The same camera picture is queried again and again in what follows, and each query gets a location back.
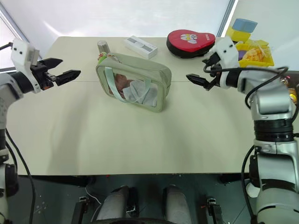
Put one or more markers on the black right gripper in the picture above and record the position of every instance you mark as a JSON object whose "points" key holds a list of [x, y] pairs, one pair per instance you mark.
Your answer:
{"points": [[215, 82]]}

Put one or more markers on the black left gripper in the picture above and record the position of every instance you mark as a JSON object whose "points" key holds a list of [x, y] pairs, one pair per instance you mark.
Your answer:
{"points": [[42, 75]]}

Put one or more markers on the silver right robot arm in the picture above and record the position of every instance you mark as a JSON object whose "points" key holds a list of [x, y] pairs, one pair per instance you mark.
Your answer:
{"points": [[268, 93]]}

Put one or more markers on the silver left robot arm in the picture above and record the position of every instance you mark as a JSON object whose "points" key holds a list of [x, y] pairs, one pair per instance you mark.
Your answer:
{"points": [[7, 86]]}

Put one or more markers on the green transparent toiletry bag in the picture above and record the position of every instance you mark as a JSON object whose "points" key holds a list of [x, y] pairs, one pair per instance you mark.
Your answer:
{"points": [[161, 93]]}

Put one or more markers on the reddish-brown cloth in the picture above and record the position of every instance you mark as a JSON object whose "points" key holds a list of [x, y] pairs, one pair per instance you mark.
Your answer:
{"points": [[121, 81]]}

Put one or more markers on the light blue cloth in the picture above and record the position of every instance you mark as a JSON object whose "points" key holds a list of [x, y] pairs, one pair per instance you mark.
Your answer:
{"points": [[142, 91]]}

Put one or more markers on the red and black case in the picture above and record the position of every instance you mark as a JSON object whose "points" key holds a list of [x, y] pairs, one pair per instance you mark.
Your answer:
{"points": [[187, 43]]}

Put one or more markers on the purple block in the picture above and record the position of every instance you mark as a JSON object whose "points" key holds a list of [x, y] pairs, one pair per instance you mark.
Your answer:
{"points": [[241, 54]]}

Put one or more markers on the green plush zipper charm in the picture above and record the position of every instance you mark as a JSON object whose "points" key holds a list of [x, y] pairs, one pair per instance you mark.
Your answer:
{"points": [[102, 58]]}

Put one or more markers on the small grey bottle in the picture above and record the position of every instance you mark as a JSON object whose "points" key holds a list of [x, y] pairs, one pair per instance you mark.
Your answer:
{"points": [[103, 46]]}

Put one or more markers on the yellow foam block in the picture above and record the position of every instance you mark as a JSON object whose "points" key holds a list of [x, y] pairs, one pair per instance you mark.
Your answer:
{"points": [[238, 35]]}

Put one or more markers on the yellow plastic tray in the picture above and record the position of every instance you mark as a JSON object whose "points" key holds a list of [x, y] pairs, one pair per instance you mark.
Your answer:
{"points": [[257, 63]]}

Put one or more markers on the clear bag of orange snacks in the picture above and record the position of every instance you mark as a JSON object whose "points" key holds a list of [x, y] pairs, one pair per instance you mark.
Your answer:
{"points": [[257, 52]]}

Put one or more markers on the blue foam block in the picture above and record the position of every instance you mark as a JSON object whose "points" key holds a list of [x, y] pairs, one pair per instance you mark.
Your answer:
{"points": [[245, 25]]}

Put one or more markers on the white rectangular box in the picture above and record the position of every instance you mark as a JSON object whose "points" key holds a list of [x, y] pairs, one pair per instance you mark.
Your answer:
{"points": [[140, 46]]}

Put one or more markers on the yellow toy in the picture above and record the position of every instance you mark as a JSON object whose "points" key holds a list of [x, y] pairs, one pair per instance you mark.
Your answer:
{"points": [[294, 95]]}

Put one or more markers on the grey rounded robot leg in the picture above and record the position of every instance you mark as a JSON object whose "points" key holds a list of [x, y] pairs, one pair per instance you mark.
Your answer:
{"points": [[112, 205], [177, 205]]}

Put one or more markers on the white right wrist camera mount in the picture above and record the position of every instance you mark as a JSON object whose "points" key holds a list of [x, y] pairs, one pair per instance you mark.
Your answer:
{"points": [[225, 52]]}

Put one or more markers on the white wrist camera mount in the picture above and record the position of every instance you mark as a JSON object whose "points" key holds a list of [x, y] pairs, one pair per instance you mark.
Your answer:
{"points": [[21, 54], [225, 52]]}

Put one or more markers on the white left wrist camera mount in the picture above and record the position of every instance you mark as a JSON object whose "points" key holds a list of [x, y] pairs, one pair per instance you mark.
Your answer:
{"points": [[21, 54]]}

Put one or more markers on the dark window frame post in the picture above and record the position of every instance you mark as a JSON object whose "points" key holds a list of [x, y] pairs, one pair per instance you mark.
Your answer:
{"points": [[227, 17]]}

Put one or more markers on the black table leg bracket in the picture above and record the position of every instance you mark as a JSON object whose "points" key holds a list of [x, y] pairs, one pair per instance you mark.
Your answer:
{"points": [[213, 210], [80, 210]]}

